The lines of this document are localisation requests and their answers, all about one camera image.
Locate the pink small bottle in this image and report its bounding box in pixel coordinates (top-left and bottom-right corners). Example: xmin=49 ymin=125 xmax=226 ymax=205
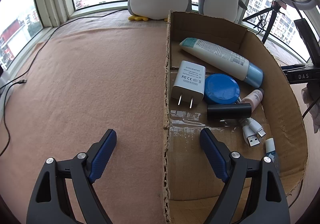
xmin=240 ymin=88 xmax=264 ymax=112

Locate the clear blue sanitizer bottle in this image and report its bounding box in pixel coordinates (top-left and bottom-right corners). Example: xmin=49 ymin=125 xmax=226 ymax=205
xmin=265 ymin=138 xmax=278 ymax=163

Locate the white usb cable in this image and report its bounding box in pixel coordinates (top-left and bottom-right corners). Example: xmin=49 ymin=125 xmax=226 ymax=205
xmin=237 ymin=97 xmax=267 ymax=148

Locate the white lotion tube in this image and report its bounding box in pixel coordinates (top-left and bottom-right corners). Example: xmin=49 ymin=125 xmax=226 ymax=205
xmin=180 ymin=37 xmax=264 ymax=88

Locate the blue round case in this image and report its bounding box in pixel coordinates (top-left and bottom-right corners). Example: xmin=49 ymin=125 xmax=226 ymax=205
xmin=204 ymin=74 xmax=240 ymax=105

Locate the black cylinder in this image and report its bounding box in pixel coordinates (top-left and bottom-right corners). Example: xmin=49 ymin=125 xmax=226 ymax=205
xmin=207 ymin=103 xmax=252 ymax=121

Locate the white power adapter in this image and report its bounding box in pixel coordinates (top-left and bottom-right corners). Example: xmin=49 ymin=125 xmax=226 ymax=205
xmin=171 ymin=61 xmax=206 ymax=109

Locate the brown cardboard box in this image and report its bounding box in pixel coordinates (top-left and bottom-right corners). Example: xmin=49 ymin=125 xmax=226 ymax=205
xmin=164 ymin=11 xmax=308 ymax=223

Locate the tripod black cable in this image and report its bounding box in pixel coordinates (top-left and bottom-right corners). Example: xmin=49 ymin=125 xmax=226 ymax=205
xmin=253 ymin=11 xmax=270 ymax=36

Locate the black cable on mat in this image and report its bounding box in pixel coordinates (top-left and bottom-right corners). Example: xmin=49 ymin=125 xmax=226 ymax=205
xmin=0 ymin=8 xmax=128 ymax=157

